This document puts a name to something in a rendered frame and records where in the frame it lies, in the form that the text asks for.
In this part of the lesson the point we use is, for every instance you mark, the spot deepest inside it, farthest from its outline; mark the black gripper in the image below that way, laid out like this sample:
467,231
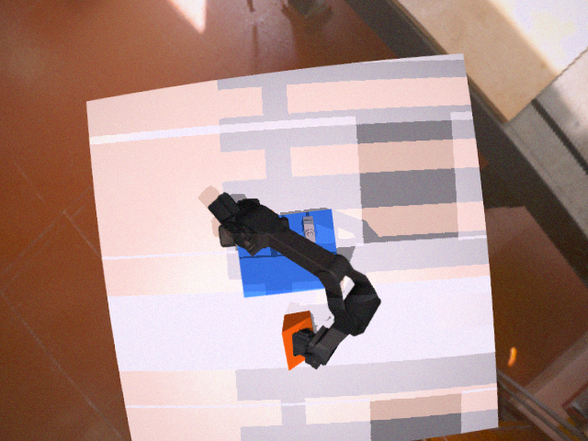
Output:
226,237

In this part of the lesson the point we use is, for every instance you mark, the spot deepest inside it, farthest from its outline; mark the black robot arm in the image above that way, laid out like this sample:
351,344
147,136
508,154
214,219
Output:
255,226

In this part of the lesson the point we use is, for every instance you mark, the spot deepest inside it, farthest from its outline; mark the blue flat deck plate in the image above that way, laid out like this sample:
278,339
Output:
269,272

